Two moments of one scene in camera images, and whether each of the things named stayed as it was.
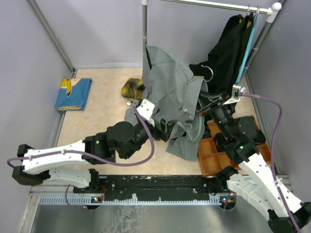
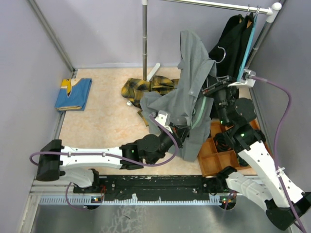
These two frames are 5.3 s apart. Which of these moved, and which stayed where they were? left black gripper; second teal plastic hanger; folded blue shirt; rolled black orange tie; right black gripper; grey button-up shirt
Moved: grey button-up shirt; right black gripper; left black gripper
Stayed: second teal plastic hanger; folded blue shirt; rolled black orange tie
